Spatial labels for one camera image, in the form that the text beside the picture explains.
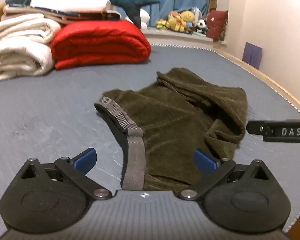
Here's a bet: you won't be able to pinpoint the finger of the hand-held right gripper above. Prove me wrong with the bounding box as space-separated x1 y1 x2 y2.
247 119 300 135

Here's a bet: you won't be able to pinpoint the panda plush toy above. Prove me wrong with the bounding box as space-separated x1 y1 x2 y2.
194 19 208 34

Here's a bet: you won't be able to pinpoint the purple mat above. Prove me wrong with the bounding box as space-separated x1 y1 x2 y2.
242 42 263 70

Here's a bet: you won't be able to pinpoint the window sill ledge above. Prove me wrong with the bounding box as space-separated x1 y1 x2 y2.
142 27 227 51

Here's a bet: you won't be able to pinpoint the white folded blanket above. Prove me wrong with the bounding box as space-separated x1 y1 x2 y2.
0 41 56 82
0 14 62 46

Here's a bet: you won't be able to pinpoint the olive green pants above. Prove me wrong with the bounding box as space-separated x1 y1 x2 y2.
94 67 249 192

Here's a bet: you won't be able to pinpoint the white folded towel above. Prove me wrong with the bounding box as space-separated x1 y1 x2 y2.
29 0 112 14

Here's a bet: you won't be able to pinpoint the large yellow plush toy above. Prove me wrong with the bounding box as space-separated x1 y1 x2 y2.
168 10 196 32

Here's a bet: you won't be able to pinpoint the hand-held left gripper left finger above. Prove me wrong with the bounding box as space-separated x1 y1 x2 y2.
20 148 113 200

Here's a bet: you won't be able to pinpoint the patterned folded blanket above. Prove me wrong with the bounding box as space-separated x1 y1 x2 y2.
2 4 122 26

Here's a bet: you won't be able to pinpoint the white plush toy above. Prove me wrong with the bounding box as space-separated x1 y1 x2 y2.
125 8 150 29

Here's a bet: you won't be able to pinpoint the small yellow plush toy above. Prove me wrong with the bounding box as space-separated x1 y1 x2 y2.
155 17 170 30

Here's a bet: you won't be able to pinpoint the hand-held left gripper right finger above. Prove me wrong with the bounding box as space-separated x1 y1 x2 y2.
178 149 276 202

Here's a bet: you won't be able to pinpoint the red cushion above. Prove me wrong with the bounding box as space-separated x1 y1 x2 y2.
205 9 229 42

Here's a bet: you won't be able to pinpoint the red folded quilt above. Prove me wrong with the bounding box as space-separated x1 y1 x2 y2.
51 19 152 70

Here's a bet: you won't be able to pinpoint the grey bed mattress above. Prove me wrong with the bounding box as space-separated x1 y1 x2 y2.
0 42 300 240

